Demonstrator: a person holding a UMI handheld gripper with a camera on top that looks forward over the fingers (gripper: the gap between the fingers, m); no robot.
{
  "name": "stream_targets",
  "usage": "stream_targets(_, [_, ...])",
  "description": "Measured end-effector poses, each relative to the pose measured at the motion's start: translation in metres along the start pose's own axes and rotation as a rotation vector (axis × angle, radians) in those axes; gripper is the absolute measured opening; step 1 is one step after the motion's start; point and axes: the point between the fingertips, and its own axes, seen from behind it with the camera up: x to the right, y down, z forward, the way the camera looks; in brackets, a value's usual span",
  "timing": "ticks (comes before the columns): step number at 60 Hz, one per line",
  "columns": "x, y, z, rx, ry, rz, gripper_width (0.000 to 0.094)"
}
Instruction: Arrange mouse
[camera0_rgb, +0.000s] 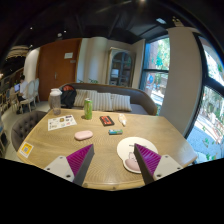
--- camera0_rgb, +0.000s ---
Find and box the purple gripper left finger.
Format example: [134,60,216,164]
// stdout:
[45,144,94,186]

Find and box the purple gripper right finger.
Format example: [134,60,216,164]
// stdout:
[134,143,182,184]

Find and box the white round mouse pad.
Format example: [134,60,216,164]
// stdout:
[117,137,158,174]

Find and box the pink computer mouse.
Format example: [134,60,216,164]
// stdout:
[74,130,93,141]

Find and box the white sticker sheet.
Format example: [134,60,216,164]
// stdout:
[48,115,77,131]

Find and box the yellow QR code sticker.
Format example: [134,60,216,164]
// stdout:
[19,142,34,158]

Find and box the small green packet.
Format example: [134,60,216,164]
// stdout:
[108,129,123,135]

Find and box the grey tufted armchair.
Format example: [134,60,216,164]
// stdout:
[11,111,46,151]

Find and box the grey curved sofa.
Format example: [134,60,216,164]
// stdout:
[69,82,157,115]

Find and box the green drink can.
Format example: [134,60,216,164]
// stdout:
[84,98,92,120]

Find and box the black backpack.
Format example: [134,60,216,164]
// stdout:
[61,85,77,109]

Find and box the clear plastic water jug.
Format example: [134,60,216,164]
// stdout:
[50,88,62,115]

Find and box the striped cushion right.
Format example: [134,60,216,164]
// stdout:
[111,94,132,112]

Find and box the striped cushion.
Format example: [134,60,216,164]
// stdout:
[91,92,113,111]
[74,89,96,107]
[111,94,132,112]

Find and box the striped cushion left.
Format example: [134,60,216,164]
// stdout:
[74,89,96,107]

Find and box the striped cushion middle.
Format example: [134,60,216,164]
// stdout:
[91,92,113,111]

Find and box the white chair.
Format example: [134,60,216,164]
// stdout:
[20,81,35,108]

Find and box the seated person at laptop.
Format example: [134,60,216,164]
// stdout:
[16,74,30,115]

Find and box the wooden door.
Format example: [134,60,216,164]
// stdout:
[36,38,82,101]

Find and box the arched glass cabinet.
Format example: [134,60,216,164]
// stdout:
[106,47,135,87]

